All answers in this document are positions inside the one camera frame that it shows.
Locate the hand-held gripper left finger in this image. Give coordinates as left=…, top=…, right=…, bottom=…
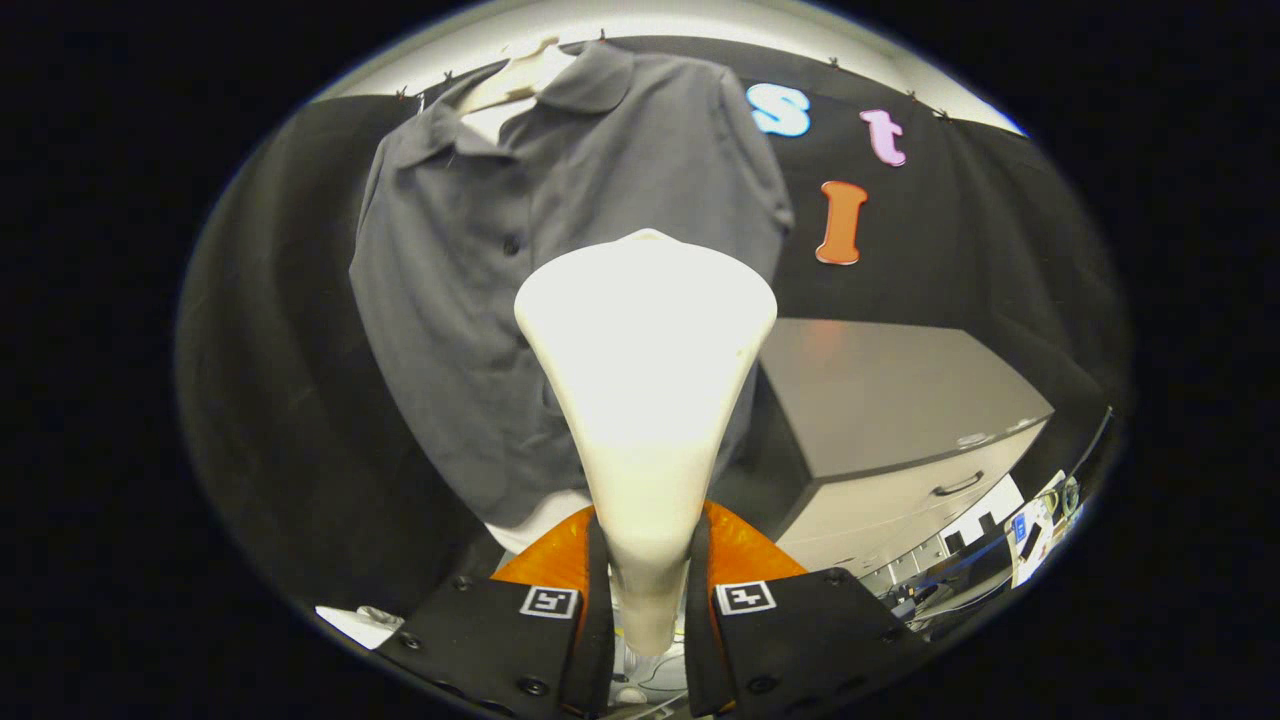
left=375, top=503, right=616, bottom=717

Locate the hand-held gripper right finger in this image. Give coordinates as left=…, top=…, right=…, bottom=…
left=685, top=498, right=931, bottom=717

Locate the grey button shirt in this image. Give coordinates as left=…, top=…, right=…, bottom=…
left=348, top=40, right=796, bottom=529

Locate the white crumpled cloth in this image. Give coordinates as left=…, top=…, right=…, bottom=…
left=315, top=603, right=406, bottom=651

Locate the grey cabinet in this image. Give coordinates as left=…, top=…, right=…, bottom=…
left=745, top=318, right=1056, bottom=581

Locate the black backdrop cloth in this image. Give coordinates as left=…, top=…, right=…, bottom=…
left=175, top=35, right=1131, bottom=611

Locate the white mannequin torso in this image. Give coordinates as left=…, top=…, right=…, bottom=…
left=455, top=38, right=596, bottom=556

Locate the row of backdrop clips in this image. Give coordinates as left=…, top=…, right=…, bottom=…
left=395, top=30, right=951, bottom=121

